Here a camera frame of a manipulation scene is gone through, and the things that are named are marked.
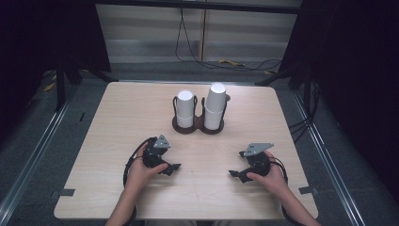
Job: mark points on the dark brown double cup holder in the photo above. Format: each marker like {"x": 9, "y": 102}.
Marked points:
{"x": 198, "y": 123}

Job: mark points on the grey tape tab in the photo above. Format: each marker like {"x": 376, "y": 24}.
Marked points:
{"x": 309, "y": 190}
{"x": 64, "y": 192}

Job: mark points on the metal floor rail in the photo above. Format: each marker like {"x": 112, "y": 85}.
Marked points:
{"x": 34, "y": 157}
{"x": 329, "y": 163}

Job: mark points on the black curtain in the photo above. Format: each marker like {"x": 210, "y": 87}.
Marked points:
{"x": 37, "y": 47}
{"x": 357, "y": 78}

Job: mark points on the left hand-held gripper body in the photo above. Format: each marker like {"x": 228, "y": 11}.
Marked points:
{"x": 153, "y": 157}

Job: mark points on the black overhead bar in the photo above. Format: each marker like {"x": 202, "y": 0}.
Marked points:
{"x": 200, "y": 5}

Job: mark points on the beige vertical post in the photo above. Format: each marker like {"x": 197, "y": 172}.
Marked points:
{"x": 203, "y": 34}

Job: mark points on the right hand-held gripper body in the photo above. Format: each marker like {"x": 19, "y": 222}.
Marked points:
{"x": 258, "y": 163}

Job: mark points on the yellow strip on floor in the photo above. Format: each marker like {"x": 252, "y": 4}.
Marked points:
{"x": 268, "y": 72}
{"x": 49, "y": 86}
{"x": 232, "y": 62}

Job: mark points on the person's right hand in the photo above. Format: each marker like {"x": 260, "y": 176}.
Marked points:
{"x": 274, "y": 180}

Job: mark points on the person's left hand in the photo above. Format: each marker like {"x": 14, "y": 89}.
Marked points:
{"x": 139, "y": 175}

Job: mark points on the black metal stand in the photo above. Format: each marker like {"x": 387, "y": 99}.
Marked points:
{"x": 299, "y": 78}
{"x": 60, "y": 88}

